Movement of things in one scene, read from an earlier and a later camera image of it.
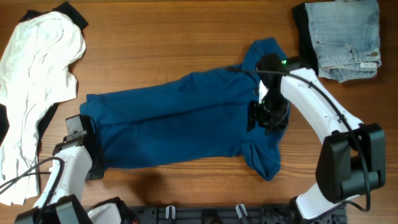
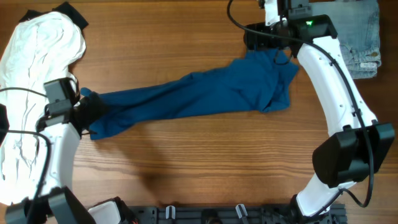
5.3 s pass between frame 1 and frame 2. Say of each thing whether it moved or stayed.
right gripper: moved
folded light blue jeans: stayed
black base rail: stayed
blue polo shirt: moved
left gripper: moved
